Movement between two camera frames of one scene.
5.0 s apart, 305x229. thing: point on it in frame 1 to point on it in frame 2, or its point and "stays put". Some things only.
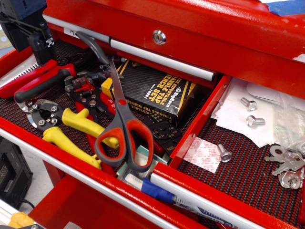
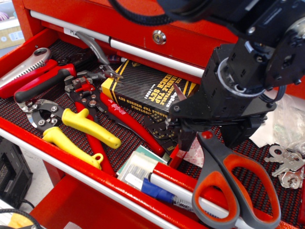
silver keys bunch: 290,172 stays put
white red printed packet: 204,154 stays put
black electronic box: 15,176 stays put
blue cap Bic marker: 151,188 stays put
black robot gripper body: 25,27 to 232,98
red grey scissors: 127,132 to 233,189
